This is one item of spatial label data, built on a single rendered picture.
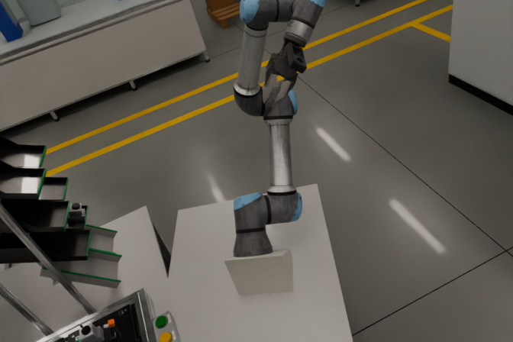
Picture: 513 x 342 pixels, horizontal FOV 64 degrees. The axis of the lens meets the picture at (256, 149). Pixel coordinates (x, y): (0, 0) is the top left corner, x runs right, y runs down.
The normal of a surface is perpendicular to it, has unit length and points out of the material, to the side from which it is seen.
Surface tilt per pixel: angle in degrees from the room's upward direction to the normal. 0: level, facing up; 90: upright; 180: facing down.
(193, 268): 0
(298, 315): 0
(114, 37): 90
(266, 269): 90
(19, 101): 90
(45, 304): 0
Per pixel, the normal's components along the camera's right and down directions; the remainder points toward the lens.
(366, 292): -0.22, -0.76
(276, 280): -0.06, 0.64
